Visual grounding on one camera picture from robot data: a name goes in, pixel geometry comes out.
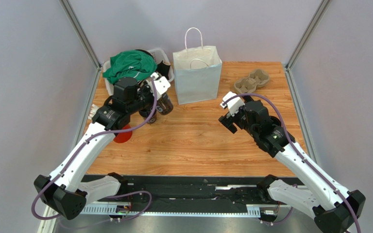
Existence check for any single black coffee cup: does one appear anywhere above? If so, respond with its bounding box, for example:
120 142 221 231
156 93 173 116

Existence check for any red cup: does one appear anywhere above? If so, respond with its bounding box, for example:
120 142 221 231
113 131 133 143

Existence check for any white paper bag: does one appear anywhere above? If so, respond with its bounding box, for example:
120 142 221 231
172 27 222 105

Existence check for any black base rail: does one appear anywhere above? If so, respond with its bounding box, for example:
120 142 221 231
96 174 289 214

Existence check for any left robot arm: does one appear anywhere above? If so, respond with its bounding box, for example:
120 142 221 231
31 72 171 220

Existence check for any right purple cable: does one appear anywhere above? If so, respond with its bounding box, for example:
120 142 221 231
222 93 362 233

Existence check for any green cloth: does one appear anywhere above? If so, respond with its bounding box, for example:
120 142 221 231
103 50 157 84

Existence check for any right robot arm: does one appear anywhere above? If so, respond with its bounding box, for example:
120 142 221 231
219 98 366 233

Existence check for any white plastic basket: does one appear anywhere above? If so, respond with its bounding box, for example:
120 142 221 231
102 48 174 95

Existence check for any black cloth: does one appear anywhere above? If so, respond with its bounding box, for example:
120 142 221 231
137 48 171 80

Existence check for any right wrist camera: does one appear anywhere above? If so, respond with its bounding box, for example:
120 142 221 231
220 91 245 116

